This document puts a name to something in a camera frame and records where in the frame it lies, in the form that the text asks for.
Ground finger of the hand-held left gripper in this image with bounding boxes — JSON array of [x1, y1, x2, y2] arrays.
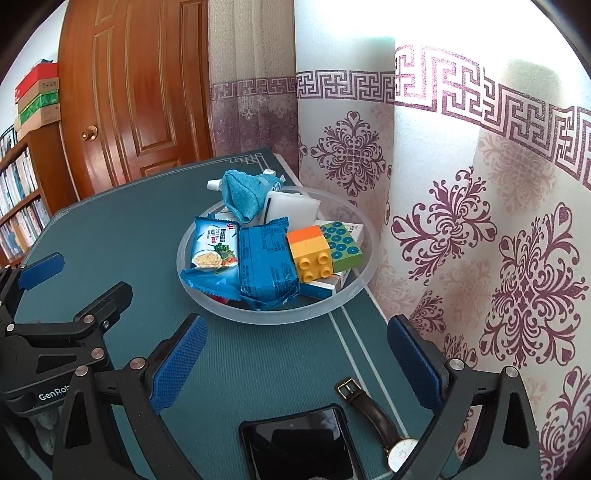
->
[[0, 252, 65, 324], [74, 281, 134, 334]]

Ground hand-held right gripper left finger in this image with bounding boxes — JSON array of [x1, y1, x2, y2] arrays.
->
[[52, 314, 208, 480]]

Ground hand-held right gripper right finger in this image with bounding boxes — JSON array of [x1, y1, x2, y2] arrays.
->
[[387, 315, 542, 480]]

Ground clear plastic bowl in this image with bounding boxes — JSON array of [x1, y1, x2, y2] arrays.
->
[[177, 186, 380, 326]]

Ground blue noodle snack packet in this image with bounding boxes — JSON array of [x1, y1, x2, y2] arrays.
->
[[180, 217, 241, 296]]

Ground blue and white small box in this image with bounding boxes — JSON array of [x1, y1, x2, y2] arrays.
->
[[300, 224, 365, 298]]

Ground dark blue packet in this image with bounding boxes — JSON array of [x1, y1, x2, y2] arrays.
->
[[238, 217, 302, 311]]

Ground green dotted block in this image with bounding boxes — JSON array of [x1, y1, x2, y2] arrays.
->
[[320, 222, 364, 273]]

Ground yellow and orange toy brick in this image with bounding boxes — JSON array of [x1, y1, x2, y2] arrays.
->
[[286, 225, 334, 283]]

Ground blue cloth with white ribbon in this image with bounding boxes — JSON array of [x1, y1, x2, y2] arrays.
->
[[222, 169, 278, 222]]

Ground white sponge with black stripe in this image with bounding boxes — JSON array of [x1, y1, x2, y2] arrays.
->
[[264, 190, 320, 227]]

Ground white and blue plastic package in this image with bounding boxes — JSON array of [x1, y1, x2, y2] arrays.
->
[[206, 170, 286, 217]]

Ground rows of shelved books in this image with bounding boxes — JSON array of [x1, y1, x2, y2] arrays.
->
[[0, 138, 51, 264]]

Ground wooden bookshelf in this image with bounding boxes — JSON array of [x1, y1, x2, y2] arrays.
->
[[0, 127, 79, 268]]

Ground black smartphone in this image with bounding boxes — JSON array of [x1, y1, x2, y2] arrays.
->
[[239, 405, 358, 480]]

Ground cardboard box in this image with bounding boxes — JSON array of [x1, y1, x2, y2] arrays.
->
[[18, 105, 63, 131]]

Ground green box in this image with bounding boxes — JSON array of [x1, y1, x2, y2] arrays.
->
[[17, 91, 61, 116]]

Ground patterned purple and white curtain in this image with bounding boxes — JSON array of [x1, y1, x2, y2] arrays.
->
[[208, 0, 591, 480]]

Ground red box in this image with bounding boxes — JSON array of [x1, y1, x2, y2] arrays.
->
[[14, 63, 60, 106]]

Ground wooden door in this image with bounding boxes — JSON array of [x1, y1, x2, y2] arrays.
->
[[58, 0, 214, 199]]

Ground wristwatch with brown strap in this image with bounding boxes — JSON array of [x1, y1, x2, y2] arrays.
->
[[335, 377, 419, 474]]

